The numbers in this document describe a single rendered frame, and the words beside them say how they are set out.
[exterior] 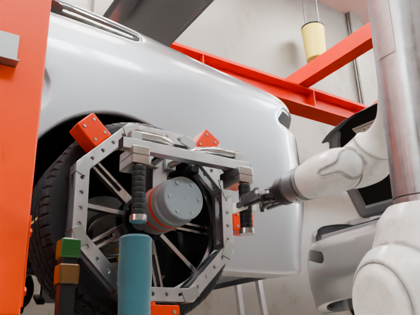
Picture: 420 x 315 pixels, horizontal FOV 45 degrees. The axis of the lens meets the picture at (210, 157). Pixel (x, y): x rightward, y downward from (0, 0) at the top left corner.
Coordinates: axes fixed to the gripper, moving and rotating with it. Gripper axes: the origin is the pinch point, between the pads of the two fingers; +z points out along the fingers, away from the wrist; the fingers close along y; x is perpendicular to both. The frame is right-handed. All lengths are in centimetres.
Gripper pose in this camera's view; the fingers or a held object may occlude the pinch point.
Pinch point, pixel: (245, 207)
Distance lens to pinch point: 147.0
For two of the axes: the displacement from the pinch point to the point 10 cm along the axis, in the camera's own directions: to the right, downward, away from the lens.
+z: -5.4, 3.2, 7.8
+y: 8.4, 1.7, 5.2
